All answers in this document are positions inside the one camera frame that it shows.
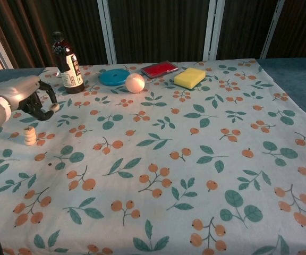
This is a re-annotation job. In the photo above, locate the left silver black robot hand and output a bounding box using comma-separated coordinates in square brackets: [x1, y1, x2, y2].
[0, 75, 58, 122]

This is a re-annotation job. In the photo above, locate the blue round plastic disc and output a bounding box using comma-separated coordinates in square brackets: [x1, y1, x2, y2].
[98, 68, 131, 87]

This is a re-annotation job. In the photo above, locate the dark glass bottle with label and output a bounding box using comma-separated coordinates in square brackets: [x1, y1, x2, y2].
[52, 31, 86, 95]

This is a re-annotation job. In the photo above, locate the dark ribbed partition panel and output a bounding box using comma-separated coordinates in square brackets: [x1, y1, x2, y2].
[266, 0, 306, 60]
[0, 0, 108, 70]
[216, 0, 280, 61]

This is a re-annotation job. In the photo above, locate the white ball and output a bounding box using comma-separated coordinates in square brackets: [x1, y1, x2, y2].
[125, 73, 146, 94]

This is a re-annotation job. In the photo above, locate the red ink pad case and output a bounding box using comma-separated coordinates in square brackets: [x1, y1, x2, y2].
[140, 60, 180, 79]

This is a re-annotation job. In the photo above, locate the floral berry leaf tablecloth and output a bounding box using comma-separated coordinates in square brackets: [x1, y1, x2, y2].
[0, 58, 306, 255]

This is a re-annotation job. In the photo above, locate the yellow sponge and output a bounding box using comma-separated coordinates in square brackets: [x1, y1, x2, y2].
[173, 67, 206, 90]

